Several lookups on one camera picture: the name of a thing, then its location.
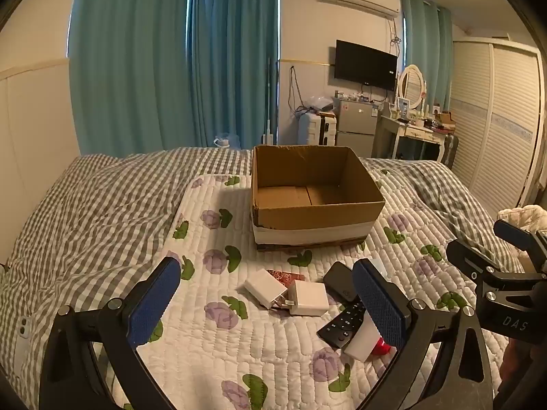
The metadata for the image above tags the clear plastic bag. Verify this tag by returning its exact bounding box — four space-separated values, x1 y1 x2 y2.
299 95 335 114

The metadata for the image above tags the white dressing table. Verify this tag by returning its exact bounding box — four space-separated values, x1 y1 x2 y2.
371 113 449 164

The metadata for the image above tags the black remote control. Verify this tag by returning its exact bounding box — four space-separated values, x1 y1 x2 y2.
317 300 369 350

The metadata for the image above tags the narrow teal curtain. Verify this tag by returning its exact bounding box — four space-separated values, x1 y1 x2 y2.
401 0 454 115

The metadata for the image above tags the white hard suitcase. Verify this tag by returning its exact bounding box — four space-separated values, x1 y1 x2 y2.
297 111 339 147

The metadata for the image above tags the white floral quilted mat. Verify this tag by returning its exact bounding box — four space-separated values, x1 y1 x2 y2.
122 173 513 410

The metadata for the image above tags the person's right hand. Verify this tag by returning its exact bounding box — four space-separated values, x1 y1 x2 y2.
498 337 537 399

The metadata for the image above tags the white bottle with red cap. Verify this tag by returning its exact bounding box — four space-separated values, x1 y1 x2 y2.
343 306 393 362

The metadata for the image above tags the white oval vanity mirror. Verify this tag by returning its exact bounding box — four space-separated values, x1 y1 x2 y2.
397 64 428 111

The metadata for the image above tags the teal corner curtain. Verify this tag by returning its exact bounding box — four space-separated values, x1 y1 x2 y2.
187 0 281 149

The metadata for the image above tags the white mop pole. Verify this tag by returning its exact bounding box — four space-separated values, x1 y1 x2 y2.
262 57 277 147

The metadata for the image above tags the dark suitcase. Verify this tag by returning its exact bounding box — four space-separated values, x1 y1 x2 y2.
440 134 461 170

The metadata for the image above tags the black wall television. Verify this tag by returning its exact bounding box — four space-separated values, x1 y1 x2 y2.
334 39 398 93

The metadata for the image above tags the hanging wall cable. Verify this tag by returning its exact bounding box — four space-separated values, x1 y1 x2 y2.
287 66 307 115

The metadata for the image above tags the white charger plug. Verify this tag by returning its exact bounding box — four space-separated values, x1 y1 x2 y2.
280 281 331 317
245 268 292 309

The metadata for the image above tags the black power bank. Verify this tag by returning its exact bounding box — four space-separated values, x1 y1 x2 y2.
323 261 365 304

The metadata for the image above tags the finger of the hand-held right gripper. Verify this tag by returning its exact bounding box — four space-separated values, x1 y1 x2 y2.
493 219 547 252
446 239 502 283

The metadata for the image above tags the silver small fridge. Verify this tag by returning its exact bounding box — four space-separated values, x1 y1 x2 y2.
332 97 379 157

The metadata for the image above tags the white louvered wardrobe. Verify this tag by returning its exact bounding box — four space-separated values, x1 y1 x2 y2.
448 36 547 219

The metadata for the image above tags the wide teal curtain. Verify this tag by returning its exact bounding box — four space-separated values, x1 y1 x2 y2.
67 0 191 157

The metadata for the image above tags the cardboard box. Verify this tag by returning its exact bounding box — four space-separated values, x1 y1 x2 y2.
250 144 386 250

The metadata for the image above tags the red patterned card box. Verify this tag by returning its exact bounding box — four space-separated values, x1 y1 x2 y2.
267 269 307 286

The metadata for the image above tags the cream quilted cushion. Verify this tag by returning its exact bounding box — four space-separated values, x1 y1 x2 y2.
497 205 547 233

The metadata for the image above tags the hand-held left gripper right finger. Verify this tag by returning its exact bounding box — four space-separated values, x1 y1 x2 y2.
352 258 498 410

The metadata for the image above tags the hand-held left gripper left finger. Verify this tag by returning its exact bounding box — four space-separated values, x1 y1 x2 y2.
38 257 182 410

